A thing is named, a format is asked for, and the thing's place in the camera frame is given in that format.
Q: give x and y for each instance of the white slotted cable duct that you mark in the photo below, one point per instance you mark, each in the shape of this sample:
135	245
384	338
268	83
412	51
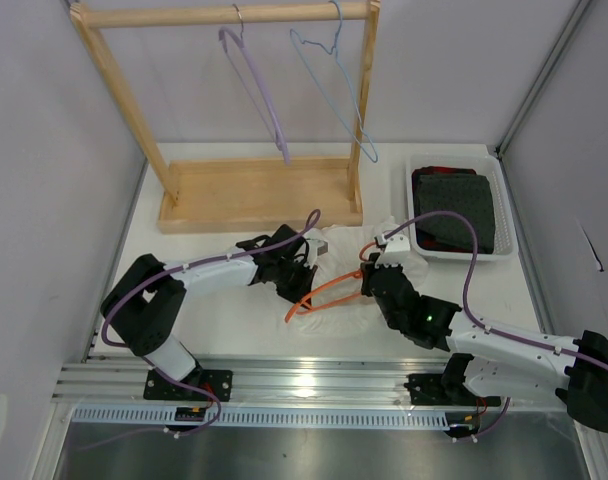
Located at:
396	419

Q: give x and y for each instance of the wooden clothes rack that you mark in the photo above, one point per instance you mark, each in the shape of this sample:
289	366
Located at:
245	193

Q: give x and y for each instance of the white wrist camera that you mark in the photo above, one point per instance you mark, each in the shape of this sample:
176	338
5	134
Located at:
393	251
314	248

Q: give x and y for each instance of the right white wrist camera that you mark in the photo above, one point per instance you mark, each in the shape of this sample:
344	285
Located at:
393	251

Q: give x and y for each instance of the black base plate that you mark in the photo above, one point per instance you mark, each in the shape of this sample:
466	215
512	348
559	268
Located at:
217	382
431	389

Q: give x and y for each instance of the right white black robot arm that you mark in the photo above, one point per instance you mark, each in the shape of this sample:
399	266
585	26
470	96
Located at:
488	359

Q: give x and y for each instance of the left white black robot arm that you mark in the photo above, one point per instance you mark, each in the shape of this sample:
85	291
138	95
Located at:
144	304

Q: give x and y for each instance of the orange plastic hanger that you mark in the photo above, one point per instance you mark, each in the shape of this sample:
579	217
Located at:
304	305

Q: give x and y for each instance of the aluminium mounting rail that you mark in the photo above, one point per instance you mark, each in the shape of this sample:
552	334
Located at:
304	382

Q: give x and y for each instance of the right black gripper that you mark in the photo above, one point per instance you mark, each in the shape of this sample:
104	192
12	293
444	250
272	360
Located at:
369	268

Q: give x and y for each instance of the white plastic basket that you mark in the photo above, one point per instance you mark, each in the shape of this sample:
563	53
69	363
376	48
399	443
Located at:
505	237

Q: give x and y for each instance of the purple plastic hanger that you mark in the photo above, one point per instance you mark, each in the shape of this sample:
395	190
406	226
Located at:
270	119

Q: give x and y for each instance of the dark dotted folded garment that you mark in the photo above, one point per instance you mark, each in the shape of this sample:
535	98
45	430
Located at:
458	190

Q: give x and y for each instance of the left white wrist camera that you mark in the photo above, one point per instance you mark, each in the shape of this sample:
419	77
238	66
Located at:
314	248

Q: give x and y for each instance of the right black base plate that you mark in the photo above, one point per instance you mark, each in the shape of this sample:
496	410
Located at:
431	389

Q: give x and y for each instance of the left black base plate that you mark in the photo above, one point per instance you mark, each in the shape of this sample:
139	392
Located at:
217	382

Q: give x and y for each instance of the white pleated skirt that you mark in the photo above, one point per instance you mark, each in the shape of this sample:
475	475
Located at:
345	246

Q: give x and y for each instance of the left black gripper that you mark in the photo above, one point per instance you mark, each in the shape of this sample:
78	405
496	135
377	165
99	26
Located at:
304	288

